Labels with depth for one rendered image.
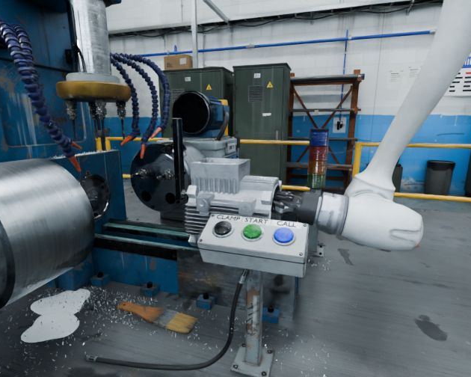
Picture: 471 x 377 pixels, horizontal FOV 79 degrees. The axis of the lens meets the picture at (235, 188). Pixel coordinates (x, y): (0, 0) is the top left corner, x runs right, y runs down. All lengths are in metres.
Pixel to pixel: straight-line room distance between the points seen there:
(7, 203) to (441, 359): 0.81
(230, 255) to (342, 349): 0.32
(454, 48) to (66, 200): 0.75
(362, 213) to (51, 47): 0.95
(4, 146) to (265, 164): 3.34
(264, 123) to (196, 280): 3.31
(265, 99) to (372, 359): 3.51
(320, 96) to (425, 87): 5.09
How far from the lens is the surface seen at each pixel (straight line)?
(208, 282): 0.73
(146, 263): 0.81
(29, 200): 0.58
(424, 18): 6.10
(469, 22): 0.68
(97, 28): 0.88
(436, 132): 5.99
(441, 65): 0.67
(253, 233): 0.45
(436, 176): 5.66
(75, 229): 0.62
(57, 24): 1.10
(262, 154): 3.93
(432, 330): 0.81
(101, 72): 0.86
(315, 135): 0.92
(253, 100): 3.94
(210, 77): 4.17
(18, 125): 0.97
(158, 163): 1.03
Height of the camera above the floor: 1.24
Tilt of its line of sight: 13 degrees down
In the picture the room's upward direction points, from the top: straight up
